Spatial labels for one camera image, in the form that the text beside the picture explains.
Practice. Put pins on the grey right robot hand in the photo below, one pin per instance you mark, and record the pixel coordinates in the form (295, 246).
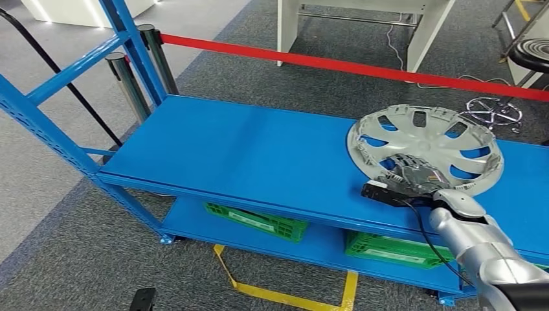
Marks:
(422, 178)

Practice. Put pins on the grey plastic wheel hubcap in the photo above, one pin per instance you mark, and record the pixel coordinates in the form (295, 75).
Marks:
(429, 137)

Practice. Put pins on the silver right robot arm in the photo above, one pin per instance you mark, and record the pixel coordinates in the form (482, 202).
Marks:
(476, 240)

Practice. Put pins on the blue metal shelf rack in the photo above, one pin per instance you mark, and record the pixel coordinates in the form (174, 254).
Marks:
(257, 141)

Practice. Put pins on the green plastic crate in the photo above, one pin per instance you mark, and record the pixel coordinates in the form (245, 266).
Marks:
(386, 251)
(274, 225)

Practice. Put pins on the black stool chrome base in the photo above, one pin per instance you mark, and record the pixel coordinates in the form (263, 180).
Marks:
(532, 53)

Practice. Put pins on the red barrier belt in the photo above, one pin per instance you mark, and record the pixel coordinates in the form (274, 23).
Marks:
(300, 58)

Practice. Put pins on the white desk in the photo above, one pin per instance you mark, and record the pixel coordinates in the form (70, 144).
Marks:
(287, 30)

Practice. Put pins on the black curved floor stand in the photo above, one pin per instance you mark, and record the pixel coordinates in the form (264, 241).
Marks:
(94, 112)

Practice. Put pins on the white lit podium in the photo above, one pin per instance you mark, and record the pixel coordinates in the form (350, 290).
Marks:
(77, 13)

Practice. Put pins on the grey metal frame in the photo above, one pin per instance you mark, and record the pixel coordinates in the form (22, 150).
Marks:
(508, 25)

